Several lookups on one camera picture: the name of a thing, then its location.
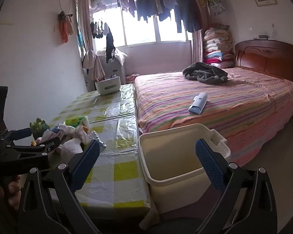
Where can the white storage basket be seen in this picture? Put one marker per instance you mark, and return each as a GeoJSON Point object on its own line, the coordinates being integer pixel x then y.
{"type": "Point", "coordinates": [108, 86]}

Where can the silver blister pack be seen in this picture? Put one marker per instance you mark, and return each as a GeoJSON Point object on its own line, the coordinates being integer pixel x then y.
{"type": "Point", "coordinates": [94, 135]}

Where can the orange cloth on hook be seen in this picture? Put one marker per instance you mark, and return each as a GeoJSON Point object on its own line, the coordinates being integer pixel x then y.
{"type": "Point", "coordinates": [65, 26]}

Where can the black hanging garment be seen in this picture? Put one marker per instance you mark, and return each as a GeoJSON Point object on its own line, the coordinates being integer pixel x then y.
{"type": "Point", "coordinates": [110, 48]}

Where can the white air cooler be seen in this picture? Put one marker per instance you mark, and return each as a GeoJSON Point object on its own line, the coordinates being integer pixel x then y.
{"type": "Point", "coordinates": [114, 66]}

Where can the right pink curtain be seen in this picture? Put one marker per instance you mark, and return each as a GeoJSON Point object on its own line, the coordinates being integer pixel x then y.
{"type": "Point", "coordinates": [197, 47]}

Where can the checkered plastic tablecloth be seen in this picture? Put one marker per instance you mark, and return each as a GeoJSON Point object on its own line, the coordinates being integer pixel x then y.
{"type": "Point", "coordinates": [116, 187]}

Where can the dark grey blanket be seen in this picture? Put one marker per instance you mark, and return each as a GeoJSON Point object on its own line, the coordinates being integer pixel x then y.
{"type": "Point", "coordinates": [205, 73]}

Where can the green tissue pack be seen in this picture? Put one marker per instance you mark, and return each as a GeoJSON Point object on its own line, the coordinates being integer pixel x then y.
{"type": "Point", "coordinates": [76, 121]}

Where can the pink curtain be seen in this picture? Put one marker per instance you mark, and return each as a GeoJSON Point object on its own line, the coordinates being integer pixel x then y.
{"type": "Point", "coordinates": [84, 23]}
{"type": "Point", "coordinates": [197, 47]}

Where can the bed with striped sheet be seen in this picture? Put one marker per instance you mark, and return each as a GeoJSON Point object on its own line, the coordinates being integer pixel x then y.
{"type": "Point", "coordinates": [247, 111]}

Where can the hanging dark clothes row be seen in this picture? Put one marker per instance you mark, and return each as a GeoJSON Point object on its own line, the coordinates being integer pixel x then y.
{"type": "Point", "coordinates": [190, 15]}

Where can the person left hand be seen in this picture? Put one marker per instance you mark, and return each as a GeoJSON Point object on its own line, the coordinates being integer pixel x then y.
{"type": "Point", "coordinates": [12, 192]}

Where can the beige hanging bag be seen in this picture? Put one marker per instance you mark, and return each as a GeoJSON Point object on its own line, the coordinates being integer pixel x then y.
{"type": "Point", "coordinates": [92, 63]}

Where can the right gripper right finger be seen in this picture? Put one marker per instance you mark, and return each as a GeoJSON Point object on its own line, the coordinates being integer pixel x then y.
{"type": "Point", "coordinates": [247, 202]}

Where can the wooden headboard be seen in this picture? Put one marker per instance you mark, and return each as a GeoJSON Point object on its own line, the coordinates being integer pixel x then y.
{"type": "Point", "coordinates": [274, 58]}

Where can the light blue folded case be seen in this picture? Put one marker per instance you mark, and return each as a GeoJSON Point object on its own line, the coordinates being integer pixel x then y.
{"type": "Point", "coordinates": [199, 103]}

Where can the white plastic bag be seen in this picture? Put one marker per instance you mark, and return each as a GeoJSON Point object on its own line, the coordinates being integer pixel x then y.
{"type": "Point", "coordinates": [72, 140]}

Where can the left pink curtain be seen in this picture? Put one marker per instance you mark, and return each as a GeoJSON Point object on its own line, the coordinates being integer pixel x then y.
{"type": "Point", "coordinates": [84, 23]}

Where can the stack of folded quilts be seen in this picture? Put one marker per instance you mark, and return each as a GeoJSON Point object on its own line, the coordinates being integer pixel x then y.
{"type": "Point", "coordinates": [218, 48]}

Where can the white red medicine box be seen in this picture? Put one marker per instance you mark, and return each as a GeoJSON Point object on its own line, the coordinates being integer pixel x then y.
{"type": "Point", "coordinates": [52, 133]}

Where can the green broccoli plush toy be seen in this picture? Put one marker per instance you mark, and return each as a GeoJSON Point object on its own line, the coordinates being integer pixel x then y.
{"type": "Point", "coordinates": [38, 128]}

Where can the cream plastic trash bin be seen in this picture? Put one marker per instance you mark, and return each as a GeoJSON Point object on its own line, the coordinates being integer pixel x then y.
{"type": "Point", "coordinates": [174, 173]}

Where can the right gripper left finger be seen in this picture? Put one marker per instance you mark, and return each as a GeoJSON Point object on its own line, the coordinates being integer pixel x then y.
{"type": "Point", "coordinates": [48, 202]}

